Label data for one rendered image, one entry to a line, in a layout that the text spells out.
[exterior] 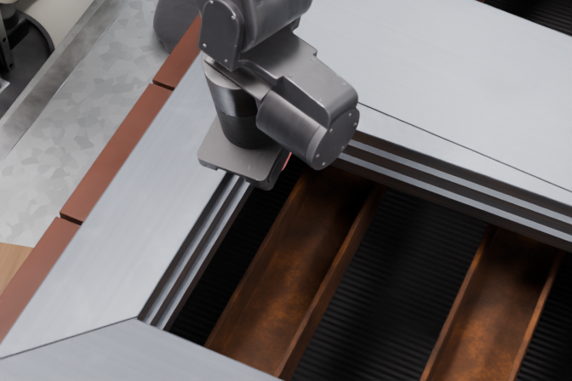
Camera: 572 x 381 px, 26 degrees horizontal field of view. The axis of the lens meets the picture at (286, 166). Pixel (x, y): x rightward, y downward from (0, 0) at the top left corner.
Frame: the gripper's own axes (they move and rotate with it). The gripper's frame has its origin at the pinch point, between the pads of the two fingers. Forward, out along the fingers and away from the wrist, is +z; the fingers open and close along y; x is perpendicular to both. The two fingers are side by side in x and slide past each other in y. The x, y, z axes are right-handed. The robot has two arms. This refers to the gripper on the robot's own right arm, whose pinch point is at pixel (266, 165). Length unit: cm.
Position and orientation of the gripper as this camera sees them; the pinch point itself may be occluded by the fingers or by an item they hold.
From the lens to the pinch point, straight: 113.2
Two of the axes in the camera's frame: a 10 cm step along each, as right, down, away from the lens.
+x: -9.1, -3.3, 2.6
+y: 4.0, -8.4, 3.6
